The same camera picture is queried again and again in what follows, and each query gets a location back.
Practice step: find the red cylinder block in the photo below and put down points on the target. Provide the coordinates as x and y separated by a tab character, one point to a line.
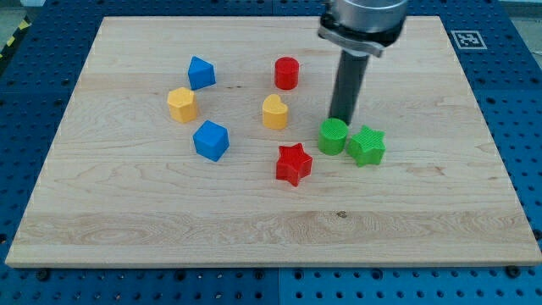
286	73

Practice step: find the green cylinder block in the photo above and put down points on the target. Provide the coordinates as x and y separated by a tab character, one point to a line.
332	136

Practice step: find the yellow hexagon block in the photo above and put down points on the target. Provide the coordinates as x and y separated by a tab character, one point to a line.
182	105

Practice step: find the blue cube block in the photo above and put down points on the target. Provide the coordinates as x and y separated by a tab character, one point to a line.
211	140

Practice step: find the white fiducial marker tag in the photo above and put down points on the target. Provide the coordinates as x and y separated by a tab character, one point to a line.
468	40

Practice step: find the red star block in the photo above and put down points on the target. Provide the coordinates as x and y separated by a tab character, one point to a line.
293	164

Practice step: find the blue triangle block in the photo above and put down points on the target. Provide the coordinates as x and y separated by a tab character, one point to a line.
201	73

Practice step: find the yellow heart block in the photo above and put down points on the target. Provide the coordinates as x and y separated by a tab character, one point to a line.
275	112

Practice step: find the wooden board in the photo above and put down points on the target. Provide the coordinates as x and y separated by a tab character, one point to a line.
122	185

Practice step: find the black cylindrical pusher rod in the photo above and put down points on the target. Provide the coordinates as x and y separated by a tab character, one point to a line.
348	81

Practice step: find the green star block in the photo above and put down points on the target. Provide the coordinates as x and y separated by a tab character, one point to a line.
367	146

